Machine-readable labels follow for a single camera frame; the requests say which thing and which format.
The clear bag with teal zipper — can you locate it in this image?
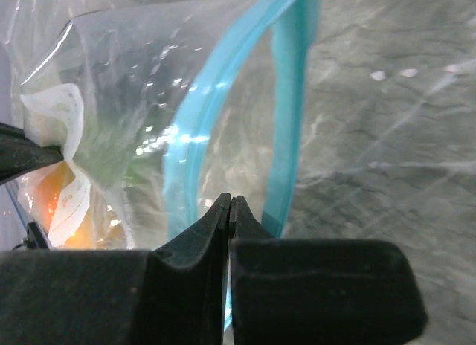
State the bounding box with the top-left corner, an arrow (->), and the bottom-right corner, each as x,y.
0,0 -> 323,331

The orange fake fruit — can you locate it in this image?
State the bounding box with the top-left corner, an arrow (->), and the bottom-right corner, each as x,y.
25,162 -> 127,249

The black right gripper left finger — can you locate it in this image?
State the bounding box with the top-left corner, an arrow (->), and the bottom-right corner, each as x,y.
1,193 -> 231,344

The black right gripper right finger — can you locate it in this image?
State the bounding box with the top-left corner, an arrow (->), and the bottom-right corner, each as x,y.
230,196 -> 428,344

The green fake fruit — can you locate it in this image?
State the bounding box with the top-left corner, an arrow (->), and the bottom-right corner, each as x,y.
74,110 -> 147,191

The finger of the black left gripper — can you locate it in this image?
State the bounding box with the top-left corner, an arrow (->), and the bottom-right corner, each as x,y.
0,123 -> 63,185

